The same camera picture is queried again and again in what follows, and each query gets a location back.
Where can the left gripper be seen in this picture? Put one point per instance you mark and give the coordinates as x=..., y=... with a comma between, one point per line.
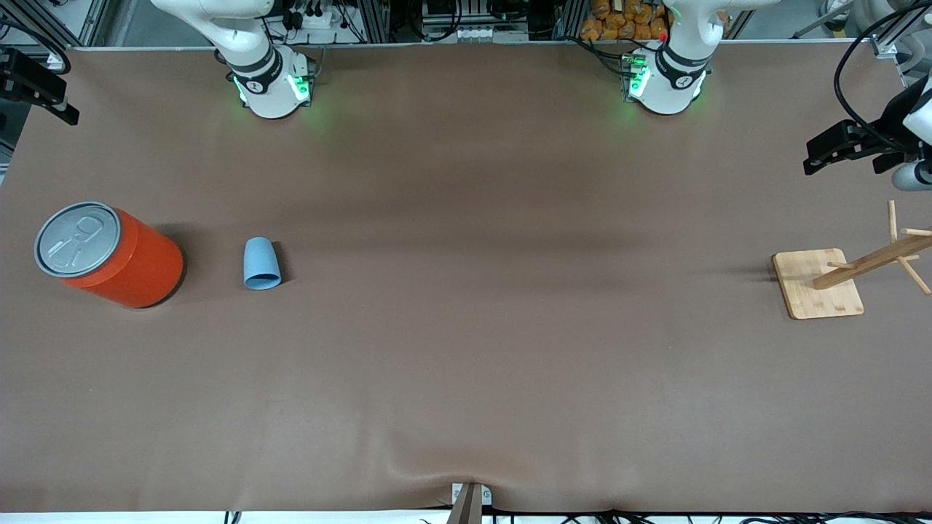
x=876, y=137

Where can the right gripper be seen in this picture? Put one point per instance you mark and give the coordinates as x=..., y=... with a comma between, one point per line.
x=22, y=78

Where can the blue plastic cup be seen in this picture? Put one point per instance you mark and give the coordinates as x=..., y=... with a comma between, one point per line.
x=261, y=263

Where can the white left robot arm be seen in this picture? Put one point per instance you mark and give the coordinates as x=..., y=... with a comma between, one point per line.
x=666, y=84

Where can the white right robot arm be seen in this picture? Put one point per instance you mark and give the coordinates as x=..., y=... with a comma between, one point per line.
x=266, y=80

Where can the wooden cup rack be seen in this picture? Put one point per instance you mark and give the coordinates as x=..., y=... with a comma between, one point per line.
x=815, y=287

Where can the orange can with grey lid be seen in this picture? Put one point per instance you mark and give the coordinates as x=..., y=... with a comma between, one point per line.
x=135, y=266

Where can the orange snack bag pile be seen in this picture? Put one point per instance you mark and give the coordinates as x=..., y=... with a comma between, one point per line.
x=626, y=22

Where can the white power strip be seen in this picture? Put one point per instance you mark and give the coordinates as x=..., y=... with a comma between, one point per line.
x=317, y=20

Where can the white connector block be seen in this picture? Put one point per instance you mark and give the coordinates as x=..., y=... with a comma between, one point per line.
x=489, y=33

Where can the brown table mat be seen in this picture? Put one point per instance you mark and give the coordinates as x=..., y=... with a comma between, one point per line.
x=466, y=327

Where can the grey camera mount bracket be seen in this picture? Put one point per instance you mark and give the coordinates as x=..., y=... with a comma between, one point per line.
x=470, y=502

